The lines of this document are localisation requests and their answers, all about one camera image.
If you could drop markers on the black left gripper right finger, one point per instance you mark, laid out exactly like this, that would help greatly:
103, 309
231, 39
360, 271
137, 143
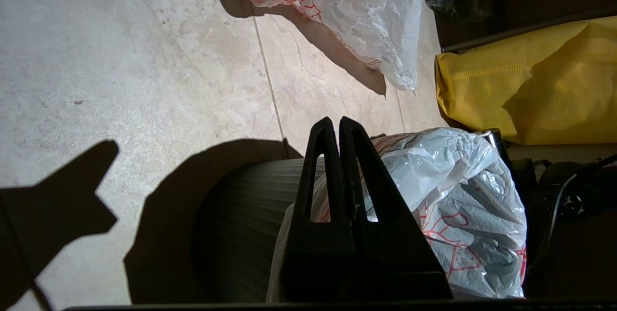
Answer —
390, 253

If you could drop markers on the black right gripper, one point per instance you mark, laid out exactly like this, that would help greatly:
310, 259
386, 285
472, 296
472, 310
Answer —
578, 234

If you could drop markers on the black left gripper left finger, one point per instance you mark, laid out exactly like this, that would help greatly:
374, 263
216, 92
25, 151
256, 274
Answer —
308, 263

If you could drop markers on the new white plastic bag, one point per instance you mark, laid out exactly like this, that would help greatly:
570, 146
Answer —
458, 195

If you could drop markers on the used red-printed trash bag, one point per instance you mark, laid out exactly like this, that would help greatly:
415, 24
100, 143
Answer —
366, 12

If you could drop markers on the black round trash bin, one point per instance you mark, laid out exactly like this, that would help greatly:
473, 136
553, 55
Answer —
241, 214

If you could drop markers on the yellow shopping bag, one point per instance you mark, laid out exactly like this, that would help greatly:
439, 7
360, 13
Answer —
530, 84

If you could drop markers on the black metal table leg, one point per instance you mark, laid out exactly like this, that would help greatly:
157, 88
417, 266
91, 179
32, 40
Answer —
530, 30

